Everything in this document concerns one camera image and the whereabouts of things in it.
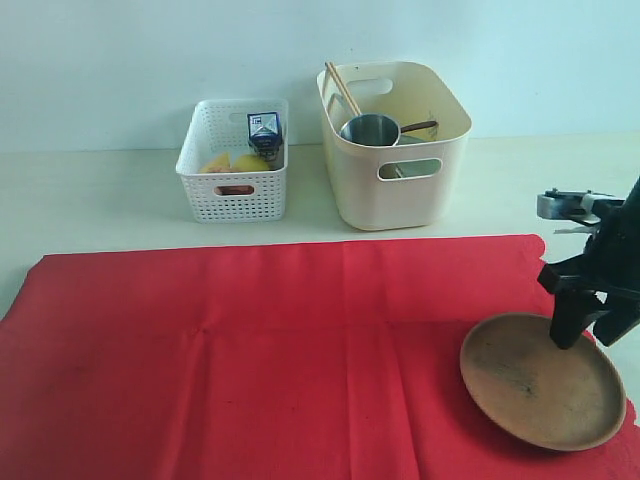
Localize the cream plastic bin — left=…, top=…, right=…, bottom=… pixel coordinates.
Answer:
left=316, top=61, right=472, bottom=231

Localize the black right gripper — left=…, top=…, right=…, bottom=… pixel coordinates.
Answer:
left=538, top=185, right=639, bottom=350

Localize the white perforated plastic basket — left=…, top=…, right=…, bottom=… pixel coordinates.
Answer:
left=175, top=98, right=289, bottom=223

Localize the wooden chopstick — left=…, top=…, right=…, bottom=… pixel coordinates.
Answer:
left=325, top=61, right=361, bottom=117

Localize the orange fried chicken piece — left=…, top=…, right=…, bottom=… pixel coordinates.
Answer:
left=199, top=152, right=232, bottom=174

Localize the red sausage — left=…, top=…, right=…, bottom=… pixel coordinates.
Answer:
left=214, top=185, right=254, bottom=196

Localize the brown wooden plate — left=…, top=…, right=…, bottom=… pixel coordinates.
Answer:
left=459, top=313, right=626, bottom=452

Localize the stainless steel cup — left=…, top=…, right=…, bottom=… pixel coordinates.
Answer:
left=339, top=113, right=401, bottom=147

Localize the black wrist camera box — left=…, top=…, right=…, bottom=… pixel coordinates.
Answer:
left=536, top=188, right=624, bottom=225

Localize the dark wooden spoon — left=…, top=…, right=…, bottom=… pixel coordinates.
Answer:
left=400, top=120, right=439, bottom=134

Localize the blue white milk carton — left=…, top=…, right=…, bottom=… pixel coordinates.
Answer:
left=247, top=111, right=283, bottom=162

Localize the yellow lemon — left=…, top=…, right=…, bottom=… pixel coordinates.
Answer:
left=232, top=154, right=271, bottom=172

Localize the red table cloth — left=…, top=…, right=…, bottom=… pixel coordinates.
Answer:
left=1, top=235, right=639, bottom=479

